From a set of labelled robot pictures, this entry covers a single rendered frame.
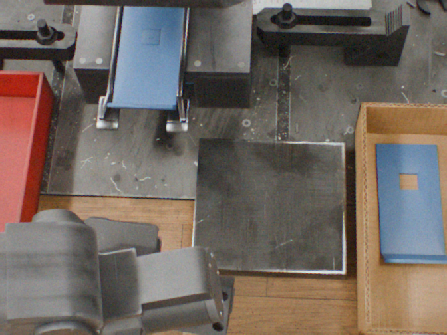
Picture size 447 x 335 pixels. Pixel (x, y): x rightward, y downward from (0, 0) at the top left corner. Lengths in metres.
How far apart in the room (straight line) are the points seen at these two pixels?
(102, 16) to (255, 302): 0.37
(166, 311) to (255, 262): 0.31
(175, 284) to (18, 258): 0.11
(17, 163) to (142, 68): 0.19
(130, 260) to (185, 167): 0.38
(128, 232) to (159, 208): 0.24
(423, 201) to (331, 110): 0.16
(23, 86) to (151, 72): 0.17
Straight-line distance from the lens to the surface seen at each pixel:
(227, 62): 0.95
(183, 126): 0.91
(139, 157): 0.99
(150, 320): 0.63
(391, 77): 1.05
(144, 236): 0.73
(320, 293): 0.93
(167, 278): 0.60
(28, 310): 0.55
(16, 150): 1.02
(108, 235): 0.73
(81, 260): 0.57
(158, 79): 0.94
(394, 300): 0.93
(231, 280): 0.69
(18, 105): 1.05
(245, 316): 0.92
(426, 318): 0.93
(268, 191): 0.94
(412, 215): 0.96
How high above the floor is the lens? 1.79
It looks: 65 degrees down
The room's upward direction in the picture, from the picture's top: 5 degrees counter-clockwise
